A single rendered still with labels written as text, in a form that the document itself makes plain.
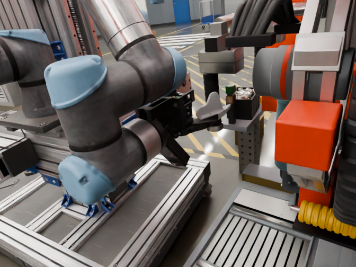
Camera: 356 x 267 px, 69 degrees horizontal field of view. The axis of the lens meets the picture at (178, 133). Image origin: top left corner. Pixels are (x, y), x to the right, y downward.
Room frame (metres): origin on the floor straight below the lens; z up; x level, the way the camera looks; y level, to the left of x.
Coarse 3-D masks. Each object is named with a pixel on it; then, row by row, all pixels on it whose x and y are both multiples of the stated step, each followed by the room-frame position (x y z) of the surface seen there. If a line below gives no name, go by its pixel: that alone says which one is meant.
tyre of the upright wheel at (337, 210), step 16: (352, 96) 0.31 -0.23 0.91; (352, 112) 0.30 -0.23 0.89; (352, 128) 0.30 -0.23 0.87; (352, 144) 0.29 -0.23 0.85; (352, 160) 0.29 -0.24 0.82; (352, 176) 0.29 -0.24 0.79; (336, 192) 0.32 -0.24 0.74; (352, 192) 0.29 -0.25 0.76; (336, 208) 0.33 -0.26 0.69; (352, 208) 0.30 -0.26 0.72; (352, 224) 0.33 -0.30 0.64
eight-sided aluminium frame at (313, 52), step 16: (320, 0) 0.44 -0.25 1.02; (352, 0) 0.43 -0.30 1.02; (304, 16) 0.43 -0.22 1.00; (320, 16) 0.45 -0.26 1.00; (336, 16) 0.40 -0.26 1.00; (304, 32) 0.41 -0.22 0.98; (320, 32) 0.39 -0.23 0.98; (336, 32) 0.38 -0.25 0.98; (352, 32) 0.76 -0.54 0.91; (304, 48) 0.39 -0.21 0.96; (320, 48) 0.38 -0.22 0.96; (336, 48) 0.36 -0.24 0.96; (304, 64) 0.39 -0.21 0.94; (320, 64) 0.37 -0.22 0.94; (336, 64) 0.36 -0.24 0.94; (304, 80) 0.38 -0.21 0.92; (336, 80) 0.38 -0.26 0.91; (352, 80) 0.75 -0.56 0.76; (304, 96) 0.39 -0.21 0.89; (320, 96) 0.37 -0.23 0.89; (304, 176) 0.39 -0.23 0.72; (320, 176) 0.36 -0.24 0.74; (320, 192) 0.49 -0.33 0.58
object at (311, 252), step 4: (312, 236) 0.69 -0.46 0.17; (312, 240) 0.67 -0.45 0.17; (316, 240) 0.69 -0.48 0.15; (312, 244) 0.67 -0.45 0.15; (316, 244) 0.67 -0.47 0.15; (308, 248) 0.64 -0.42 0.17; (312, 248) 0.65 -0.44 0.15; (316, 248) 0.65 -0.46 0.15; (308, 252) 0.63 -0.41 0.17; (312, 252) 0.64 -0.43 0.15; (308, 256) 0.62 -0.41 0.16; (312, 256) 0.62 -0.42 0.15; (308, 260) 0.61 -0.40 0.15; (312, 260) 0.61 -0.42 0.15; (304, 264) 0.58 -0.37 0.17; (308, 264) 0.59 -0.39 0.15; (312, 264) 0.59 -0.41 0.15
